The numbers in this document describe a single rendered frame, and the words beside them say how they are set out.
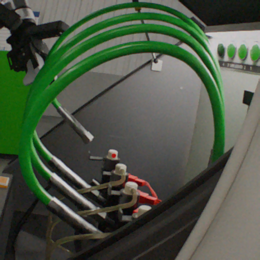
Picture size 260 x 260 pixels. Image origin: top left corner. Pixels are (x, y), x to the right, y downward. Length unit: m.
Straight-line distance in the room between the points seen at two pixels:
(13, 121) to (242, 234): 3.76
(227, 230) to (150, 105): 0.73
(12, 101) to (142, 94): 3.03
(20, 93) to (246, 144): 3.66
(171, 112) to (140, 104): 0.09
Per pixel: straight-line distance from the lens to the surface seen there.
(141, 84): 0.93
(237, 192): 0.25
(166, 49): 0.36
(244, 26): 0.73
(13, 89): 3.85
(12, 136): 3.96
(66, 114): 0.71
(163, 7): 0.67
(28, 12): 0.84
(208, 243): 0.26
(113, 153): 0.61
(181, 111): 0.97
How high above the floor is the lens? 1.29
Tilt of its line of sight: 11 degrees down
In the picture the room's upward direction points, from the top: 9 degrees clockwise
